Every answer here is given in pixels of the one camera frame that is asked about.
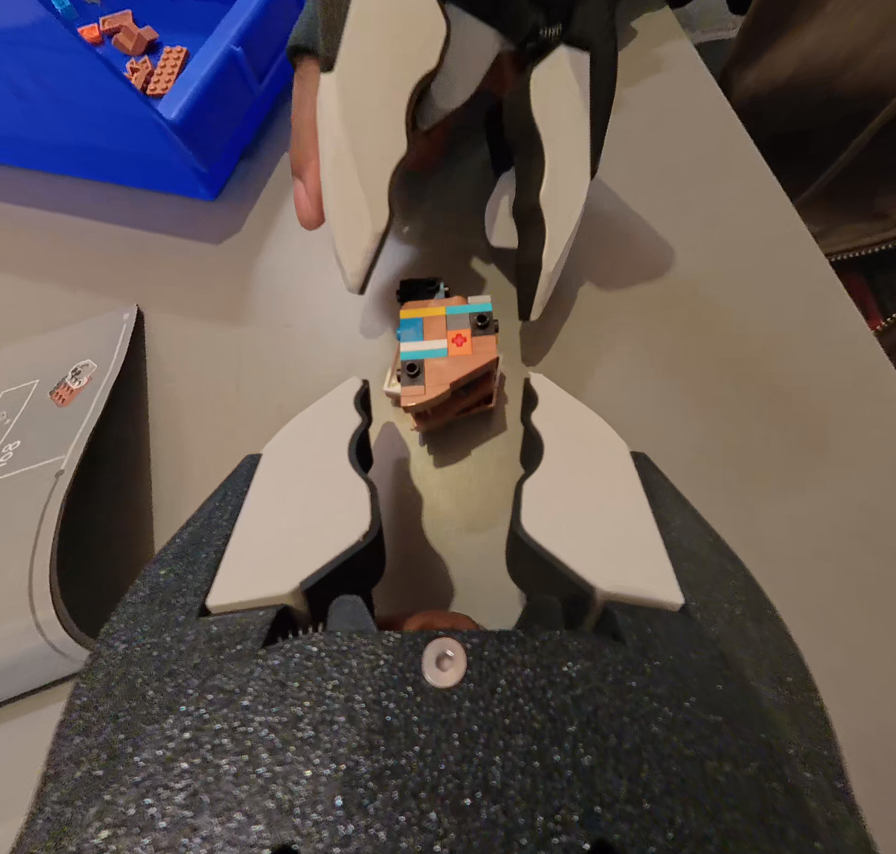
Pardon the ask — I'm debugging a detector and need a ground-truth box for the colourful toy brick build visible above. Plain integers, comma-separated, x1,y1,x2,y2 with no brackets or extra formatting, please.
383,277,506,437

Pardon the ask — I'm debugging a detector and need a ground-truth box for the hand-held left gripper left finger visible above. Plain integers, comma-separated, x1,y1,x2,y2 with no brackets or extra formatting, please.
204,377,386,617

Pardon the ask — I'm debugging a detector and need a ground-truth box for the person's right hand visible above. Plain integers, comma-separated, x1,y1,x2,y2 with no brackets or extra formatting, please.
290,60,328,232

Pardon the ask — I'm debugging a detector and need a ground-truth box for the pile of loose bricks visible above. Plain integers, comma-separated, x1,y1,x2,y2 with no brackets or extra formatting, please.
45,0,191,99

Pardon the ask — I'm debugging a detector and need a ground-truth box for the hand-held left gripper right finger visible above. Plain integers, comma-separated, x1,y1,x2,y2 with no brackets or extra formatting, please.
512,371,687,630

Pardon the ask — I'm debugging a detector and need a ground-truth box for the person's brown jacket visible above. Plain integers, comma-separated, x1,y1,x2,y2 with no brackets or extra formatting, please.
721,0,896,372

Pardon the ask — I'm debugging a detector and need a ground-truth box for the grey instruction booklet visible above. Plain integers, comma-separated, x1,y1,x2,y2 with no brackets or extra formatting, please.
0,303,154,704

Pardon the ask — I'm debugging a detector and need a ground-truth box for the grey desk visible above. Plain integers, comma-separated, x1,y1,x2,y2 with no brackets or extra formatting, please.
0,0,896,854

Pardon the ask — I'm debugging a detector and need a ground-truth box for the blue plastic bin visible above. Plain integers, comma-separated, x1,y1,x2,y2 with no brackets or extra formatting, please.
0,0,310,202

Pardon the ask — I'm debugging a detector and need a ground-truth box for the person's left hand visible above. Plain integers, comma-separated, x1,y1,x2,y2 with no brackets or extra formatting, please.
402,609,483,632

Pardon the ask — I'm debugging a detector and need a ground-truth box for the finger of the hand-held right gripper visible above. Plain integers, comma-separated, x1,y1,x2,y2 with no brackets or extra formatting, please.
317,0,450,297
513,42,597,323

